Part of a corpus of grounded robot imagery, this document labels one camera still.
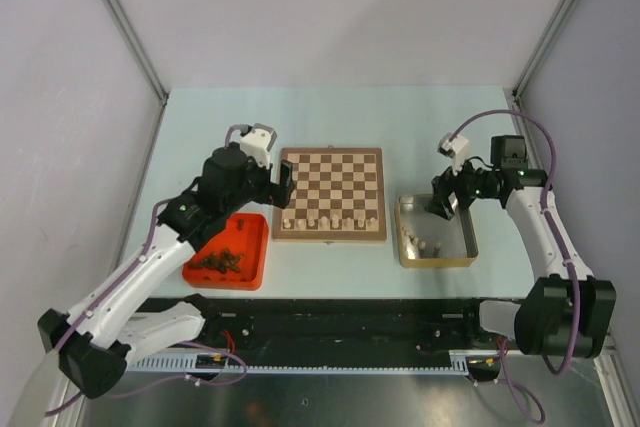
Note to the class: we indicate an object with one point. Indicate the pile of dark chess pieces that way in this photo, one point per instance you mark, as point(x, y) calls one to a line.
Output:
point(215, 265)

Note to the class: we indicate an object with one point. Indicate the pile of light chess pieces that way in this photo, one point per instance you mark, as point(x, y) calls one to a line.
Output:
point(412, 240)

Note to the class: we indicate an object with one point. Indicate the gold metal tin tray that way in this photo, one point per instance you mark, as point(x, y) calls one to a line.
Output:
point(459, 245)

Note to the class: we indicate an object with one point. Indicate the left aluminium frame post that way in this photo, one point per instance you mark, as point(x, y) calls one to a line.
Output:
point(134, 44)

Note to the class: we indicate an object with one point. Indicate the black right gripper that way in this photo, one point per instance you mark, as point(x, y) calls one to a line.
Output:
point(442, 185)

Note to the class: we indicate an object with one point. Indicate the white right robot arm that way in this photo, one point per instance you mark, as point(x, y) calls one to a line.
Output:
point(567, 311)

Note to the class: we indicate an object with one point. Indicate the grey slotted cable duct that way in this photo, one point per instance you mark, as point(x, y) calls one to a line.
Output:
point(191, 362)

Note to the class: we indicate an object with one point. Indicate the right aluminium frame post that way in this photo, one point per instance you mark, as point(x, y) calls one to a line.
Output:
point(550, 35)

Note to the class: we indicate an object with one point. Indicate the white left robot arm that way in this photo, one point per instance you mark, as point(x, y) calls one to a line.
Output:
point(93, 349)

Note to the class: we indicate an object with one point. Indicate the aluminium frame post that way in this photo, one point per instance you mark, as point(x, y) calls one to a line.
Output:
point(550, 35)
point(134, 44)

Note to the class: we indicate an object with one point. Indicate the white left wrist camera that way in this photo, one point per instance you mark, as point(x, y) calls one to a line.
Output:
point(257, 142)

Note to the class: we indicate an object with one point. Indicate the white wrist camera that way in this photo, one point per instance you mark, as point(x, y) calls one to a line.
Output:
point(257, 142)
point(456, 148)

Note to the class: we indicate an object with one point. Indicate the wooden chess board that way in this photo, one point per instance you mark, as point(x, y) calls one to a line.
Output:
point(330, 180)

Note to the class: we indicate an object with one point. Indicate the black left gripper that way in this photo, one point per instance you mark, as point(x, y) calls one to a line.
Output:
point(272, 193)

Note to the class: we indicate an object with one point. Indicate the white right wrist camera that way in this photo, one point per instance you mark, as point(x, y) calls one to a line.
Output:
point(456, 148)

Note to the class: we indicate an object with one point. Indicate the orange plastic tray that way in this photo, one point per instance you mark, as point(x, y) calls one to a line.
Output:
point(251, 242)

